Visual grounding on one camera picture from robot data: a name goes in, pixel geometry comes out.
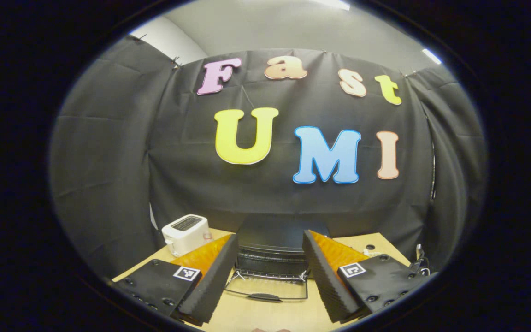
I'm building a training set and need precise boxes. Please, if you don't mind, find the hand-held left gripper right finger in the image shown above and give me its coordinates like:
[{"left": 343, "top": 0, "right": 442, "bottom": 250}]
[{"left": 302, "top": 229, "right": 433, "bottom": 324}]

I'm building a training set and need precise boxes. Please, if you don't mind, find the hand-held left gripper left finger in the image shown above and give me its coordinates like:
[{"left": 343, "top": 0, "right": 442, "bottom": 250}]
[{"left": 110, "top": 233, "right": 240, "bottom": 327}]

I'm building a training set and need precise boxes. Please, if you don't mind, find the black electric oven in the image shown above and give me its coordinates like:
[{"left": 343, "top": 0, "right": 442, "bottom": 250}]
[{"left": 224, "top": 216, "right": 333, "bottom": 303}]

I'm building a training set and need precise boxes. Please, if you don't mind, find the white toaster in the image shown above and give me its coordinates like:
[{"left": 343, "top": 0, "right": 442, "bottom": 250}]
[{"left": 161, "top": 214, "right": 212, "bottom": 257}]

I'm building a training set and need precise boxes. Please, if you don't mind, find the black backdrop cloth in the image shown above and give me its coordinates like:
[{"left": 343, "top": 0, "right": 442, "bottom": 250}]
[{"left": 49, "top": 35, "right": 487, "bottom": 282}]

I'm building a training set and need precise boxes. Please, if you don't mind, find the ceiling light panel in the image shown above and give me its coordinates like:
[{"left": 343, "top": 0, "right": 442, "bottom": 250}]
[{"left": 422, "top": 48, "right": 443, "bottom": 65}]

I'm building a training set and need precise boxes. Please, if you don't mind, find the black cable bundle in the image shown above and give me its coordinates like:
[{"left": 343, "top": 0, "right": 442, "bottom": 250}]
[{"left": 410, "top": 244, "right": 433, "bottom": 275}]

